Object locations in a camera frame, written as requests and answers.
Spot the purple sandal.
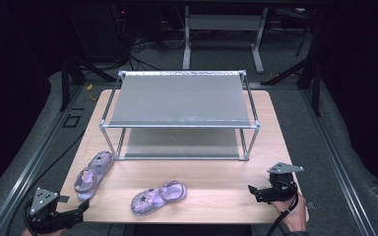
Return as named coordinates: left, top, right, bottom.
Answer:
left=130, top=180, right=188, bottom=217
left=74, top=149, right=115, bottom=202

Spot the white metal desk frame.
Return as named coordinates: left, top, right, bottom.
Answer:
left=181, top=5, right=271, bottom=75

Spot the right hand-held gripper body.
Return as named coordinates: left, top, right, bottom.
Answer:
left=265, top=161, right=305, bottom=203

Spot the black floor cable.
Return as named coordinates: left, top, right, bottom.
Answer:
left=5, top=130, right=87, bottom=236

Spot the grey fabric shoe rack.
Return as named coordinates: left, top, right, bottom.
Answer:
left=98, top=69, right=261, bottom=162

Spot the black metal stand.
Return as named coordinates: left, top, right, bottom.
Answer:
left=60, top=56, right=116, bottom=112
left=261, top=9, right=323, bottom=116

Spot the bundle of dark cables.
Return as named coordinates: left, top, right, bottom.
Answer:
left=123, top=33, right=185, bottom=72

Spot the person's right hand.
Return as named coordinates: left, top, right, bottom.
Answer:
left=270, top=193, right=310, bottom=234

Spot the person's left hand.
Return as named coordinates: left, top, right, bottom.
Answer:
left=21, top=228, right=66, bottom=236

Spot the aluminium floor rail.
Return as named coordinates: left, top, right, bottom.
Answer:
left=302, top=88, right=378, bottom=236
left=0, top=84, right=87, bottom=236

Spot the yellow cable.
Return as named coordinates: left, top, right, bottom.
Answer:
left=86, top=84, right=98, bottom=102

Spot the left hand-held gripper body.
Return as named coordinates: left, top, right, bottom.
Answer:
left=23, top=187, right=82, bottom=234

